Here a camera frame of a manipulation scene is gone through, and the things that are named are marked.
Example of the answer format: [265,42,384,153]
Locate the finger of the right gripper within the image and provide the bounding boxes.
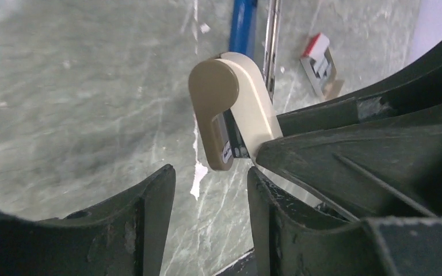
[257,124,442,220]
[277,40,442,136]

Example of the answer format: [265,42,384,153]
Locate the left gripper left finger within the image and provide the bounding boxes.
[0,164,176,275]

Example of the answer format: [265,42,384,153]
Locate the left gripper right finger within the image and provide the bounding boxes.
[247,167,442,275]

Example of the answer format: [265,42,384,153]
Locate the red white staple box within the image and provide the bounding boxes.
[300,32,344,101]

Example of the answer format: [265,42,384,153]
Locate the beige small stapler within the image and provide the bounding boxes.
[188,51,321,208]

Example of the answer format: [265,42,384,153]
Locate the blue stapler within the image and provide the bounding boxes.
[228,0,282,99]

